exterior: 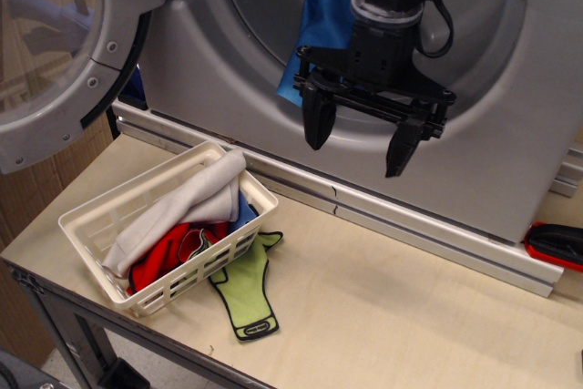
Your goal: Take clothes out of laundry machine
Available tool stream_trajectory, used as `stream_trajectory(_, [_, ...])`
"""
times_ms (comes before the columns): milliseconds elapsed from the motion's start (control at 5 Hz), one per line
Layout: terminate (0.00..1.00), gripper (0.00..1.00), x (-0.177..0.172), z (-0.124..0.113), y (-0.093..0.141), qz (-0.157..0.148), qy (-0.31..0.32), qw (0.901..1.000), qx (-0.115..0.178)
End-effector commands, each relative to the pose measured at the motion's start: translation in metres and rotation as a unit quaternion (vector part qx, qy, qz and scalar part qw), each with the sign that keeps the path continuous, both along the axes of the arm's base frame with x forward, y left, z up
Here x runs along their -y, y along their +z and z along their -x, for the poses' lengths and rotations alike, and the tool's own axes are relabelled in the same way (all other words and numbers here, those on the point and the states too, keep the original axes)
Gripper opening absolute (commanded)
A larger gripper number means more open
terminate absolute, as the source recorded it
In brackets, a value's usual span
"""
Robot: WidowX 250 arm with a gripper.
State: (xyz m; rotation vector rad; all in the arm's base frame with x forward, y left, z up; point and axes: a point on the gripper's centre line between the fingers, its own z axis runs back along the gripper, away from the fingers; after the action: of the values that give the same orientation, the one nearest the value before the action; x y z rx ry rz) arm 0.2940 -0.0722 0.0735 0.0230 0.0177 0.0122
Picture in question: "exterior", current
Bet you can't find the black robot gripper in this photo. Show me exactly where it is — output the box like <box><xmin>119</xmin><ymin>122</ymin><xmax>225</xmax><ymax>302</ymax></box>
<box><xmin>295</xmin><ymin>0</ymin><xmax>455</xmax><ymax>178</ymax></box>

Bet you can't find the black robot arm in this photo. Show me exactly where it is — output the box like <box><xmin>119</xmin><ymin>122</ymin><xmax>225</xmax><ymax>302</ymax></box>
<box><xmin>294</xmin><ymin>0</ymin><xmax>456</xmax><ymax>178</ymax></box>

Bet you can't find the grey toy washing machine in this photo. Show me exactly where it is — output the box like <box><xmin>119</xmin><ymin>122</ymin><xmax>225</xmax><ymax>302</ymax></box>
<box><xmin>138</xmin><ymin>0</ymin><xmax>583</xmax><ymax>244</ymax></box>

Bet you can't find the round washing machine door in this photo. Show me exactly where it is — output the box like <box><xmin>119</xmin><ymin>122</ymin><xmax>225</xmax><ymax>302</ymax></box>
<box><xmin>1</xmin><ymin>0</ymin><xmax>167</xmax><ymax>174</ymax></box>

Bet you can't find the small blue cloth in basket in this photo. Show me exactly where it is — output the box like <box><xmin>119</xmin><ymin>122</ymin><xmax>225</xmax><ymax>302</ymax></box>
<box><xmin>227</xmin><ymin>191</ymin><xmax>259</xmax><ymax>234</ymax></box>

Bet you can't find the white grey cloth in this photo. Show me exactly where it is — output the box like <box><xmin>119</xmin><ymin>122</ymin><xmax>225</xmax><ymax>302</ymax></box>
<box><xmin>102</xmin><ymin>150</ymin><xmax>246</xmax><ymax>278</ymax></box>

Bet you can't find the red cloth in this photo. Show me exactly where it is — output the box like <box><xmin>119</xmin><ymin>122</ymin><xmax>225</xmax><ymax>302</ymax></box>
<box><xmin>127</xmin><ymin>221</ymin><xmax>229</xmax><ymax>295</ymax></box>

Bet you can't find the green cloth with black trim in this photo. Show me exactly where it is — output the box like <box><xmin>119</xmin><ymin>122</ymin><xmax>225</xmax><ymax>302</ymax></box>
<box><xmin>210</xmin><ymin>231</ymin><xmax>283</xmax><ymax>343</ymax></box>

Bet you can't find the red and black tool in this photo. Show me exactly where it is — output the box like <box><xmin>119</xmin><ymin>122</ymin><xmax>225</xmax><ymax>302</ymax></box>
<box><xmin>524</xmin><ymin>222</ymin><xmax>582</xmax><ymax>272</ymax></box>

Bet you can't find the white plastic basket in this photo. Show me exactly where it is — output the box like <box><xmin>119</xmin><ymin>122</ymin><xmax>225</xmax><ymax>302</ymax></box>
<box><xmin>58</xmin><ymin>141</ymin><xmax>278</xmax><ymax>316</ymax></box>

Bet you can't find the aluminium profile rail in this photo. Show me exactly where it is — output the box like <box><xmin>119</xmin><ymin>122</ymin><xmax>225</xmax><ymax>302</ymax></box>
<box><xmin>113</xmin><ymin>101</ymin><xmax>565</xmax><ymax>297</ymax></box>

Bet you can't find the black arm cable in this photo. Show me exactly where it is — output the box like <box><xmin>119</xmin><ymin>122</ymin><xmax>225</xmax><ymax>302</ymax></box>
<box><xmin>418</xmin><ymin>0</ymin><xmax>455</xmax><ymax>59</ymax></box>

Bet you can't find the grey metal table frame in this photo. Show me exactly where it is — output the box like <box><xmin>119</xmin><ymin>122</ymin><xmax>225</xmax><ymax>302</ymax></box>
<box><xmin>1</xmin><ymin>256</ymin><xmax>268</xmax><ymax>388</ymax></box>

